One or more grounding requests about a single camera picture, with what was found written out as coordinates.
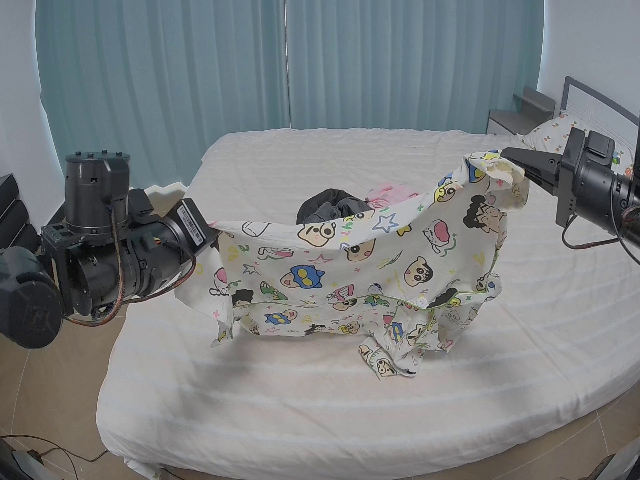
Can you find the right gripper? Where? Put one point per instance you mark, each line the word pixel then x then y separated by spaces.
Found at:
pixel 572 188

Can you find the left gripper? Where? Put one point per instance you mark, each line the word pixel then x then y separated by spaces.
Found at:
pixel 170 248

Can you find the white printed pyjama top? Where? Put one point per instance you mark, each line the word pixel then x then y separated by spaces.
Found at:
pixel 360 278

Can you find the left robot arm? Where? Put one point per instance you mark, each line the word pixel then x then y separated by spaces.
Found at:
pixel 95 193

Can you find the white printed pillow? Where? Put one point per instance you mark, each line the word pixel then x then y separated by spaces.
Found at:
pixel 550 133

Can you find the grey bedside table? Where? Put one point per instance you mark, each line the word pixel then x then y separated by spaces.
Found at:
pixel 522 110

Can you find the pink garment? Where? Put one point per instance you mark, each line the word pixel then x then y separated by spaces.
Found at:
pixel 387 193

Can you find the dark grey garment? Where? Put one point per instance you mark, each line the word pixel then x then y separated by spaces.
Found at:
pixel 325 208

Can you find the blue-green curtain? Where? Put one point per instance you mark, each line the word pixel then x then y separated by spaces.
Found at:
pixel 160 68
pixel 410 48

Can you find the bed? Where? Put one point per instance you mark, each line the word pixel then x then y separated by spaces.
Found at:
pixel 350 408

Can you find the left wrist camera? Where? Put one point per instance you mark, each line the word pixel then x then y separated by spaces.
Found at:
pixel 140 205

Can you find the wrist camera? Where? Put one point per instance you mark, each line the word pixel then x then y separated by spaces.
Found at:
pixel 140 205
pixel 600 148

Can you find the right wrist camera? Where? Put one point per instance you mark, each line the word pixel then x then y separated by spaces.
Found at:
pixel 600 148

